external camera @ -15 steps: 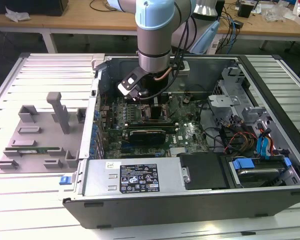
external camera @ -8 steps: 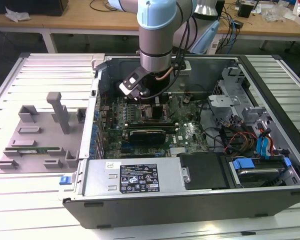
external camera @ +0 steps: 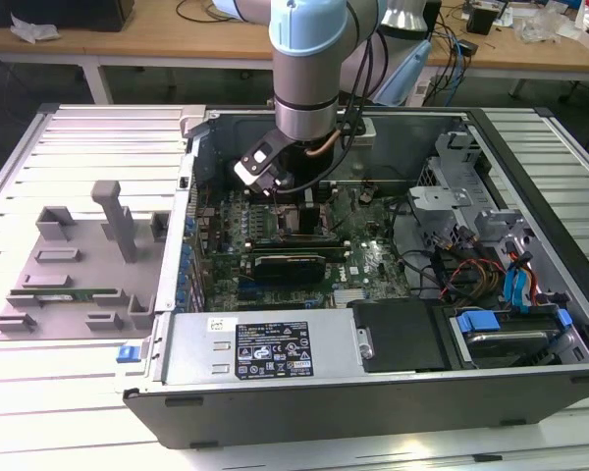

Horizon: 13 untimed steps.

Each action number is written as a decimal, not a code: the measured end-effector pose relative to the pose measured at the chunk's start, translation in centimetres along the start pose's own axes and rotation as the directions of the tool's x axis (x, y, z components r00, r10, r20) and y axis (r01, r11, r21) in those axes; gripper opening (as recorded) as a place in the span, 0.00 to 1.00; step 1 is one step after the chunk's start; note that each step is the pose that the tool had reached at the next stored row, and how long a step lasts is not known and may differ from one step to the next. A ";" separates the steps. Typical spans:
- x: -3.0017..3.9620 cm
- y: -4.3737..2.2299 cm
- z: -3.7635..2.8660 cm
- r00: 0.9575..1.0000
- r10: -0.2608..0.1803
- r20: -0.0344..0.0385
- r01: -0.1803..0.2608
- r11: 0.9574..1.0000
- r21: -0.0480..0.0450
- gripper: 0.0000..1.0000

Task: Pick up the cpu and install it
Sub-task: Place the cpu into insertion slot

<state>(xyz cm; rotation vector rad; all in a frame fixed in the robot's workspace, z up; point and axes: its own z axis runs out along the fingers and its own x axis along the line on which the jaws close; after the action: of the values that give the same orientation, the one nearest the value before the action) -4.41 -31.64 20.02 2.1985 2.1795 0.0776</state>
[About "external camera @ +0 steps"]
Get metal socket cover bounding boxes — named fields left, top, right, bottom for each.
left=318, top=184, right=348, bottom=233

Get CPU socket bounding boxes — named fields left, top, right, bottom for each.
left=272, top=201, right=336, bottom=242

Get black RAM slot bank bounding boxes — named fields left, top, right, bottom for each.
left=243, top=236, right=350, bottom=254
left=243, top=179, right=339, bottom=205

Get green motherboard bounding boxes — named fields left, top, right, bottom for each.
left=188, top=183, right=413, bottom=313

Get black graphics card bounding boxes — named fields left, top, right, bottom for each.
left=249, top=252, right=328, bottom=285

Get silver drive cage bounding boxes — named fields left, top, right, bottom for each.
left=405, top=122, right=539, bottom=256

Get silver chipset heatsink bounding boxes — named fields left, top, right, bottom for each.
left=331, top=288, right=370, bottom=309

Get tall black box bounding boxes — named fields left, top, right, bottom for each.
left=424, top=0, right=443, bottom=56

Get wooden desk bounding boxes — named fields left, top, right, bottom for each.
left=0, top=0, right=589, bottom=107

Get grey power supply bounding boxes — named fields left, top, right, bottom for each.
left=159, top=311, right=374, bottom=387

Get small black cube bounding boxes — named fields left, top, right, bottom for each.
left=465, top=4, right=497, bottom=35

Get black open PC case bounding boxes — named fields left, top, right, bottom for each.
left=112, top=105, right=589, bottom=450

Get hard disk in blue carrier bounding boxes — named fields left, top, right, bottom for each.
left=449, top=307, right=573, bottom=369

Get grey parts rack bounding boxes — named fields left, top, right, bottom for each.
left=0, top=180, right=173, bottom=342

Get green RAM stick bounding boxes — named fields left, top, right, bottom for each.
left=9, top=288, right=119, bottom=299

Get clear plastic bags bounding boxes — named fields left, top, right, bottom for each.
left=517, top=4, right=578, bottom=45

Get wide black case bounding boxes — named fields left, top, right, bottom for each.
left=0, top=0, right=136, bottom=33

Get white crumpled paper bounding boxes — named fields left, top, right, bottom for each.
left=9, top=12, right=61, bottom=45

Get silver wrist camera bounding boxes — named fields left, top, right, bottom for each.
left=233, top=130, right=282, bottom=186

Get black camera cable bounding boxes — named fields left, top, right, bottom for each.
left=274, top=0, right=377, bottom=195

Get blue network cable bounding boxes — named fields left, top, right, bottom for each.
left=449, top=26, right=467, bottom=107

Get orange and yellow wire bundle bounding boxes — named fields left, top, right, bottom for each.
left=441, top=257, right=507, bottom=301

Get blue flat data wire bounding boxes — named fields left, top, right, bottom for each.
left=501, top=248, right=539, bottom=315

